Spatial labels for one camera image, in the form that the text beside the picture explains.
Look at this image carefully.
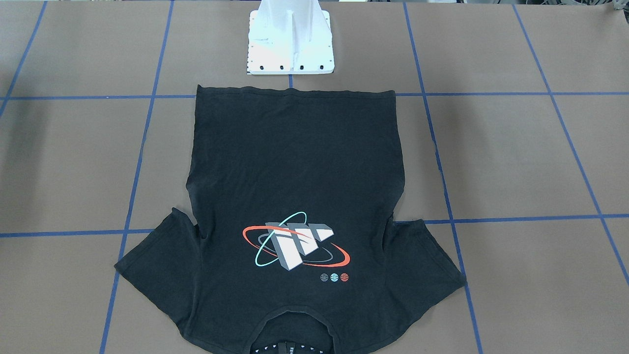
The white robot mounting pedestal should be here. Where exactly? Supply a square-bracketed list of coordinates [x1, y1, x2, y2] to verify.
[247, 0, 335, 75]

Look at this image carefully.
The black printed t-shirt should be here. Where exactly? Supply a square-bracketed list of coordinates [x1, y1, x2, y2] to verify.
[115, 87, 466, 354]

